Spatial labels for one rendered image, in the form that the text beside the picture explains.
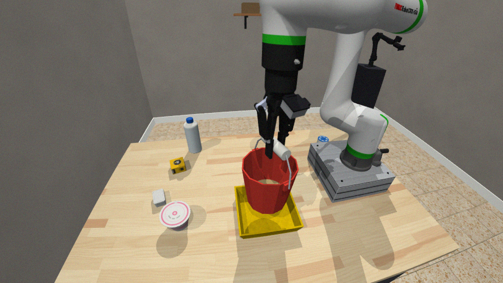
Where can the white bottle with blue cap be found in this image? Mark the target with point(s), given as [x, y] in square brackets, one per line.
[192, 134]

